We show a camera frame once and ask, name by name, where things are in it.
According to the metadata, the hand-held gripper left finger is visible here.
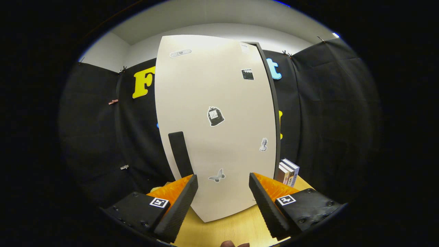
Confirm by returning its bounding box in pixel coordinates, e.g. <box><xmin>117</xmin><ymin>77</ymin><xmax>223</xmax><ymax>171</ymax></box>
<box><xmin>103</xmin><ymin>174</ymin><xmax>199</xmax><ymax>243</ymax></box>

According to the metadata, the grey shoe cabinet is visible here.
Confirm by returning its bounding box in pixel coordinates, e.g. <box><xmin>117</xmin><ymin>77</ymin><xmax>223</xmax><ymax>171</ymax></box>
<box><xmin>242</xmin><ymin>41</ymin><xmax>282</xmax><ymax>180</ymax></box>

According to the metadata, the black door handle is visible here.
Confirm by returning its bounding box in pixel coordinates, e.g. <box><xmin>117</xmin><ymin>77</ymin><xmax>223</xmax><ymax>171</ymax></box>
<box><xmin>168</xmin><ymin>131</ymin><xmax>194</xmax><ymax>179</ymax></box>

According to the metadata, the dark-spined book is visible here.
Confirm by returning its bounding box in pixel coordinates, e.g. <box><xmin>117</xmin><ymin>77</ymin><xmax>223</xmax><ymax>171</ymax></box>
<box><xmin>276</xmin><ymin>164</ymin><xmax>287</xmax><ymax>184</ymax></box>

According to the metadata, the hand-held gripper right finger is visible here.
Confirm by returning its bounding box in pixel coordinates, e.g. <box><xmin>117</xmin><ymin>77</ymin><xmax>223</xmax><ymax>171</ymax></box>
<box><xmin>249</xmin><ymin>172</ymin><xmax>345</xmax><ymax>240</ymax></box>

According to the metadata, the black backdrop cloth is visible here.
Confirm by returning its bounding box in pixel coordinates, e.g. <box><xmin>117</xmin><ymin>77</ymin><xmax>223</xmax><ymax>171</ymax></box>
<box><xmin>58</xmin><ymin>37</ymin><xmax>383</xmax><ymax>206</ymax></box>

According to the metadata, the beige shoe cabinet door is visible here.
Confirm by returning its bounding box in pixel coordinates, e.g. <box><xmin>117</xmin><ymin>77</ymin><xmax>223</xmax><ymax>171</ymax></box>
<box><xmin>154</xmin><ymin>34</ymin><xmax>277</xmax><ymax>223</ymax></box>

